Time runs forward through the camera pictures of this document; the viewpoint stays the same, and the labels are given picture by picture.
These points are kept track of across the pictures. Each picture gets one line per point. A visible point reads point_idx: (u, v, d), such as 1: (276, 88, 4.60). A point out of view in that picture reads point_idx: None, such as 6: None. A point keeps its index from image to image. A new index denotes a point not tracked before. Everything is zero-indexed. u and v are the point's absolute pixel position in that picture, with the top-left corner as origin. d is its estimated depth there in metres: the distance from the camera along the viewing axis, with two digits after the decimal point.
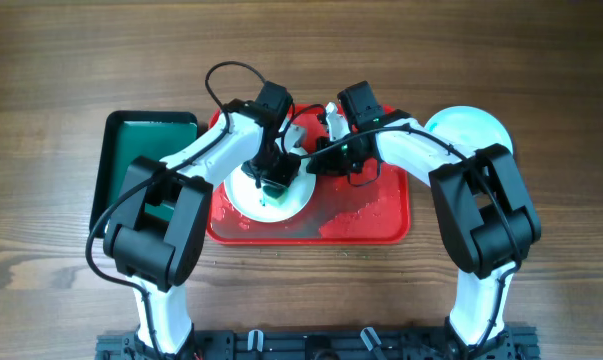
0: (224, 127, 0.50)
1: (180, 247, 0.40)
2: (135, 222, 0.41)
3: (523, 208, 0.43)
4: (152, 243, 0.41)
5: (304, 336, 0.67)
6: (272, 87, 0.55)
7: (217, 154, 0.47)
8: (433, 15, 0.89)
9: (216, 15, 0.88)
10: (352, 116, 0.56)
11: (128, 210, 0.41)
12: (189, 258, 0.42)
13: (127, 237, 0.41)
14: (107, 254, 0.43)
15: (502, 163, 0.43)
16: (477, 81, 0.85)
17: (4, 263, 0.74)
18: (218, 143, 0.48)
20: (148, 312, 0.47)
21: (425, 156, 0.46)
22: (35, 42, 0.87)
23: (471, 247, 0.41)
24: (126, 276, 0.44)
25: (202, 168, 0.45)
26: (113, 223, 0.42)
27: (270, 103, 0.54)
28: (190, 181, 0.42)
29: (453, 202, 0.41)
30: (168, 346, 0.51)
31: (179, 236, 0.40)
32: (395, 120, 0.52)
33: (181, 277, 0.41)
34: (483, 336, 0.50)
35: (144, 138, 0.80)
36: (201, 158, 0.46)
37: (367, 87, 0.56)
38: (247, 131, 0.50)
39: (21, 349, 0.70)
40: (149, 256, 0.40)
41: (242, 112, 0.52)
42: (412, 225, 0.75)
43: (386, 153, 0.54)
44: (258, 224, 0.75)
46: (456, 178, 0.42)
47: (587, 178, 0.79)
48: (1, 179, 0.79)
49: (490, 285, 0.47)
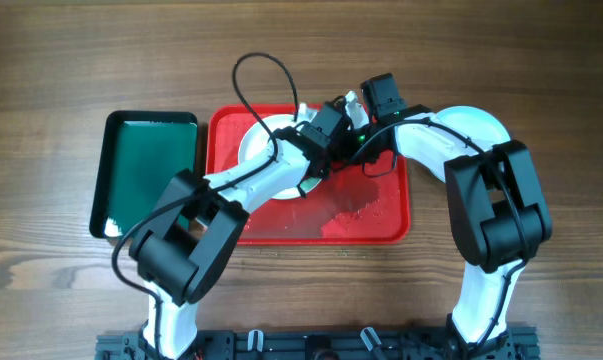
0: (271, 155, 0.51)
1: (204, 267, 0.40)
2: (166, 234, 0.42)
3: (536, 205, 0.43)
4: (176, 259, 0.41)
5: (304, 336, 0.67)
6: (331, 109, 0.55)
7: (258, 182, 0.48)
8: (434, 15, 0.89)
9: (216, 15, 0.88)
10: (372, 107, 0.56)
11: (162, 220, 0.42)
12: (209, 279, 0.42)
13: (153, 247, 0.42)
14: (131, 257, 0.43)
15: (518, 158, 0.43)
16: (477, 81, 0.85)
17: (5, 263, 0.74)
18: (264, 170, 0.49)
20: (157, 318, 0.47)
21: (442, 148, 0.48)
22: (35, 42, 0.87)
23: (479, 238, 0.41)
24: (145, 280, 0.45)
25: (242, 192, 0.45)
26: (145, 229, 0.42)
27: (324, 129, 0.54)
28: (228, 205, 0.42)
29: (467, 191, 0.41)
30: (169, 350, 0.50)
31: (205, 255, 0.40)
32: (417, 114, 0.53)
33: (198, 295, 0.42)
34: (484, 335, 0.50)
35: (144, 138, 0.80)
36: (244, 183, 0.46)
37: (390, 79, 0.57)
38: (294, 162, 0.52)
39: (21, 349, 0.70)
40: (171, 270, 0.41)
41: (294, 141, 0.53)
42: (412, 225, 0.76)
43: (403, 146, 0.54)
44: (259, 224, 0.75)
46: (472, 170, 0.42)
47: (587, 178, 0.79)
48: (1, 179, 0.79)
49: (495, 282, 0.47)
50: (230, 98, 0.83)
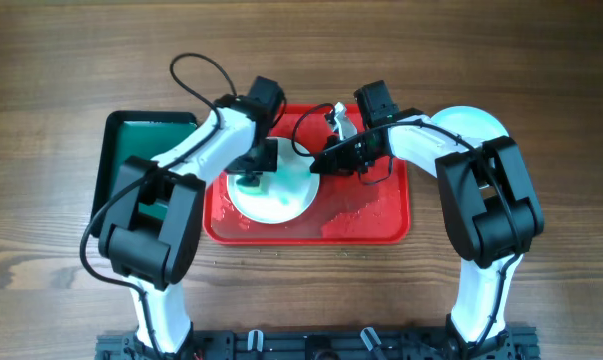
0: (215, 124, 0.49)
1: (176, 245, 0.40)
2: (129, 223, 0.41)
3: (527, 199, 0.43)
4: (147, 243, 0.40)
5: (304, 336, 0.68)
6: (264, 82, 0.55)
7: (208, 151, 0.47)
8: (433, 15, 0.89)
9: (216, 15, 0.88)
10: (366, 113, 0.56)
11: (122, 209, 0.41)
12: (185, 255, 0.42)
13: (124, 236, 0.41)
14: (102, 254, 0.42)
15: (508, 154, 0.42)
16: (476, 81, 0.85)
17: (4, 263, 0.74)
18: (210, 139, 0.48)
20: (145, 311, 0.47)
21: (433, 147, 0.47)
22: (36, 42, 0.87)
23: (472, 233, 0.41)
24: (122, 276, 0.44)
25: (194, 165, 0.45)
26: (108, 223, 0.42)
27: (262, 99, 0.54)
28: (183, 178, 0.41)
29: (458, 187, 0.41)
30: (168, 345, 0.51)
31: (173, 231, 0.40)
32: (409, 117, 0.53)
33: (178, 274, 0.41)
34: (483, 333, 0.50)
35: (144, 137, 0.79)
36: (193, 156, 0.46)
37: (384, 85, 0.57)
38: (238, 126, 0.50)
39: (21, 349, 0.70)
40: (145, 255, 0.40)
41: (234, 106, 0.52)
42: (411, 226, 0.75)
43: (397, 148, 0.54)
44: (258, 224, 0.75)
46: (462, 167, 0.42)
47: (587, 178, 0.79)
48: (2, 179, 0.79)
49: (491, 278, 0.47)
50: None
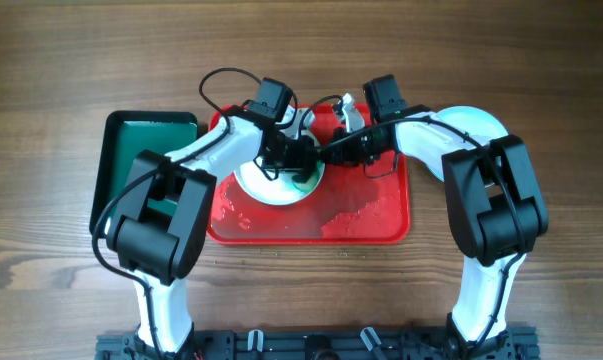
0: (225, 128, 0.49)
1: (185, 238, 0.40)
2: (139, 216, 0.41)
3: (532, 198, 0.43)
4: (155, 237, 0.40)
5: (304, 336, 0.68)
6: (271, 83, 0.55)
7: (220, 152, 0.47)
8: (434, 15, 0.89)
9: (216, 15, 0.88)
10: (374, 108, 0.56)
11: (132, 201, 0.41)
12: (192, 250, 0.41)
13: (132, 230, 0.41)
14: (109, 248, 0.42)
15: (515, 152, 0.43)
16: (476, 81, 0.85)
17: (4, 264, 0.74)
18: (221, 142, 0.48)
20: (149, 306, 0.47)
21: (441, 144, 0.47)
22: (35, 42, 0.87)
23: (476, 230, 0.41)
24: (128, 270, 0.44)
25: (204, 163, 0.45)
26: (118, 215, 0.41)
27: (269, 102, 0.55)
28: (194, 173, 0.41)
29: (464, 184, 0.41)
30: (168, 343, 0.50)
31: (182, 226, 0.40)
32: (417, 113, 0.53)
33: (185, 269, 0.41)
34: (483, 333, 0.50)
35: (145, 138, 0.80)
36: (204, 154, 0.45)
37: (393, 81, 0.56)
38: (247, 132, 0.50)
39: (21, 349, 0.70)
40: (152, 249, 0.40)
41: (242, 114, 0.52)
42: (412, 226, 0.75)
43: (405, 145, 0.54)
44: (258, 224, 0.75)
46: (469, 163, 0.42)
47: (587, 178, 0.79)
48: (2, 179, 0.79)
49: (493, 276, 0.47)
50: (230, 99, 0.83)
